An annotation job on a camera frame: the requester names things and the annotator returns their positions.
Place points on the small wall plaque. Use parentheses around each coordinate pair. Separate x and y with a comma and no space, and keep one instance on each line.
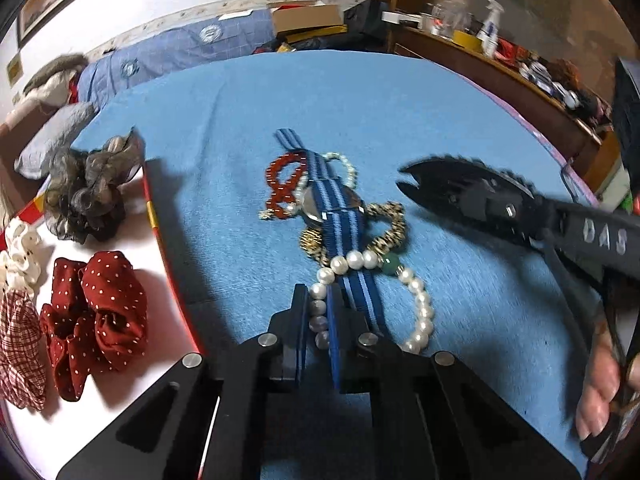
(14,67)

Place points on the white spray bottle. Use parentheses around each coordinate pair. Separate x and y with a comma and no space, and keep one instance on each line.
(490,25)

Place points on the clear plastic pitcher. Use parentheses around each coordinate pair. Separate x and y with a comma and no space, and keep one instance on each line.
(450,15)

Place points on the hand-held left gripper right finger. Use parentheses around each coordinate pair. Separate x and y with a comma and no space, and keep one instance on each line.
(334,340)

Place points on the wooden side cabinet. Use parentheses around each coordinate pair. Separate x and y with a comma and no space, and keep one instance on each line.
(500,85)

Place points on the flat gold box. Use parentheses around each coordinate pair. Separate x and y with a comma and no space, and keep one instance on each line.
(320,32)

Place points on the black bag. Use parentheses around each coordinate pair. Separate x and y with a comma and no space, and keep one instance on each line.
(367,15)

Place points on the blue bed blanket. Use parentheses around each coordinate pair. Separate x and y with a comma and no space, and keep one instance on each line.
(250,100)

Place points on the red plaid scrunchie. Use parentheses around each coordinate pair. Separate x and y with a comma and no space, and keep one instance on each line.
(20,350)

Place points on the person's right hand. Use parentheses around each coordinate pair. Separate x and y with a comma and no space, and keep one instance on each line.
(602,380)

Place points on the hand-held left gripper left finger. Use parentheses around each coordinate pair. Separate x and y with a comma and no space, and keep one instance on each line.
(301,320)

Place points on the cream scrunchie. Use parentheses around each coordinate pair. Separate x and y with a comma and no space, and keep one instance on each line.
(22,255)

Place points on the red polka dot scrunchie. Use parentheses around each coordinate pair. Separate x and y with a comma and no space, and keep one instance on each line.
(115,300)

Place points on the yellow tape roll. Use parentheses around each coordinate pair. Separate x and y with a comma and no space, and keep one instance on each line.
(466,40)

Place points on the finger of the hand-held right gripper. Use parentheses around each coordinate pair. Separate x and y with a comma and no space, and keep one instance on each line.
(475,172)
(450,200)

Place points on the red and white tray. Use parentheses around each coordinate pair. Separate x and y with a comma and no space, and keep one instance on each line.
(150,260)

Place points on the pile of folded clothes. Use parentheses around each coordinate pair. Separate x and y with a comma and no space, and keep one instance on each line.
(55,77)

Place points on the brown cardboard box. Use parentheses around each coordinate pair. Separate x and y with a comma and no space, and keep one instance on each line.
(310,17)

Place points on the grey cushion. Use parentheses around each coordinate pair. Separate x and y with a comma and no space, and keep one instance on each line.
(50,135)

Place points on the grey brown organza scrunchie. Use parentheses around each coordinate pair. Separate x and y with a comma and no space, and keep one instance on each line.
(90,185)

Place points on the blue plaid pillow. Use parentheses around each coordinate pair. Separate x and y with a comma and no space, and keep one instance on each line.
(130,67)
(212,32)

